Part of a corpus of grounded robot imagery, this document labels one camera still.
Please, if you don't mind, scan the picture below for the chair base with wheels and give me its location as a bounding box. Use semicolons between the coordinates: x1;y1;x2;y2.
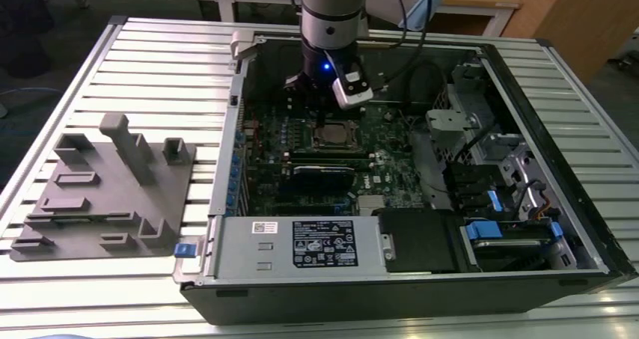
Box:
617;28;639;71

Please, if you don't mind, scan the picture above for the black open PC case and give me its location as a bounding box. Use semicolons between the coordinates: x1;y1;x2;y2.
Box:
173;30;639;327

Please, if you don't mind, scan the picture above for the grey parts rack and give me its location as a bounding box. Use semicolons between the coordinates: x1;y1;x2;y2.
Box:
9;112;199;262

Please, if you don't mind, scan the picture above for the black plastic drive bracket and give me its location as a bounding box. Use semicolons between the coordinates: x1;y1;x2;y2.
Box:
442;162;506;213

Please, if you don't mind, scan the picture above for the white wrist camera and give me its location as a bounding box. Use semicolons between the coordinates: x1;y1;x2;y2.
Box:
331;64;377;112

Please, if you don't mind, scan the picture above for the metal socket cover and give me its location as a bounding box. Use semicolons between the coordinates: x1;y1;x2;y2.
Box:
313;121;362;151

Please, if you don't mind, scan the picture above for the grey metal bracket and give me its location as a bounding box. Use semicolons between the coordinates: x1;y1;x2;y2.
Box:
425;109;477;144

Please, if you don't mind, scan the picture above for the silver chipset heatsink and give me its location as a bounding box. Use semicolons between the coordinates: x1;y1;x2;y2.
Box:
355;194;390;210

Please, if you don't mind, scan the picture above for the black graphics card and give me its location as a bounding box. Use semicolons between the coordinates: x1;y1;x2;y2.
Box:
277;162;359;202

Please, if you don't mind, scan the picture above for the grey power supply unit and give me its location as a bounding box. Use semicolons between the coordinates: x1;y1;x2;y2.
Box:
213;215;392;281

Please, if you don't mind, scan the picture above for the black office chair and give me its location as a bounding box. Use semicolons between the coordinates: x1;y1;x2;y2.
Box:
0;0;58;80

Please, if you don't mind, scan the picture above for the coloured wire bundle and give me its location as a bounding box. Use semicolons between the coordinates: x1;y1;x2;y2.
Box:
529;202;554;222

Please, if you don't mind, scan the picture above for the hard disk in blue carrier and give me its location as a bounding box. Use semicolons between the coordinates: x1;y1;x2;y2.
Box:
462;219;565;273

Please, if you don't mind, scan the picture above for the wooden cabinet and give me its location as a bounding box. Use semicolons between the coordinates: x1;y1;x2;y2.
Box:
502;0;639;84

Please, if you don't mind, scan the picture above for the green motherboard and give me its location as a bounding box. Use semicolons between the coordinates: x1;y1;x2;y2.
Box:
242;103;437;217

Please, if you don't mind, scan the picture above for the silver metal drive cage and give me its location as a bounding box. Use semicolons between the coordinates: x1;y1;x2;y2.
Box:
433;62;538;190

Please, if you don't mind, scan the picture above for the black wire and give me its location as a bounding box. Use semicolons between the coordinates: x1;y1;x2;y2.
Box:
454;127;494;166
514;178;546;215

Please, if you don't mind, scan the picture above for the blue floor cable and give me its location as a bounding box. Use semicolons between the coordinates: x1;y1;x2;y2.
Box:
0;86;65;100

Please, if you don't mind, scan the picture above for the silver metal handle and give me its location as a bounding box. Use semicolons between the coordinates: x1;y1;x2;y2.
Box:
171;233;214;284

